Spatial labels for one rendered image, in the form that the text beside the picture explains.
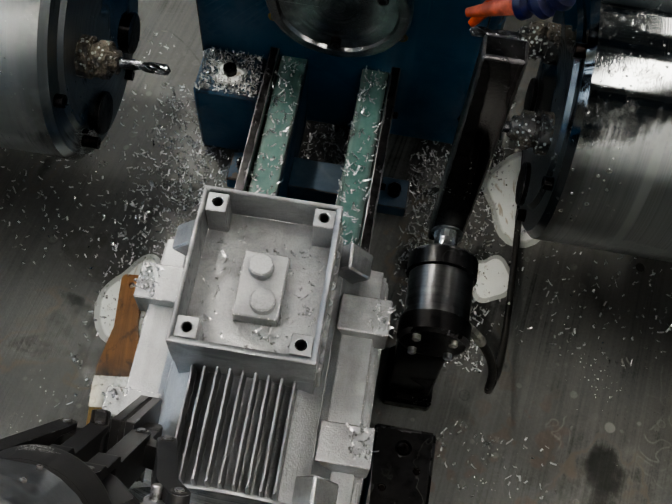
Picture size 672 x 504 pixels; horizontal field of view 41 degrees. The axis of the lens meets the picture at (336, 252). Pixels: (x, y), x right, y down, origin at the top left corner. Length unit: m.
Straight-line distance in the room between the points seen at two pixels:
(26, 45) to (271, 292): 0.30
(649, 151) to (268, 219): 0.30
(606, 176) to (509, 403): 0.31
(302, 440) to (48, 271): 0.47
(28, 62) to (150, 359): 0.26
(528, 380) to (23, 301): 0.55
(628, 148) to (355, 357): 0.27
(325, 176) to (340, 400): 0.39
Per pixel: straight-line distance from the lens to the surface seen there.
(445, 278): 0.73
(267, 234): 0.65
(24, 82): 0.78
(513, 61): 0.58
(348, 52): 0.95
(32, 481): 0.38
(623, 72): 0.73
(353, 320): 0.67
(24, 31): 0.77
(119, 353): 0.96
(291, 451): 0.63
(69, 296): 1.00
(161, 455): 0.52
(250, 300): 0.61
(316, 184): 0.99
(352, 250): 0.67
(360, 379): 0.66
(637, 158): 0.74
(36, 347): 0.99
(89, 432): 0.55
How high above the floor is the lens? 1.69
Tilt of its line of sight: 64 degrees down
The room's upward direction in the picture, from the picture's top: 6 degrees clockwise
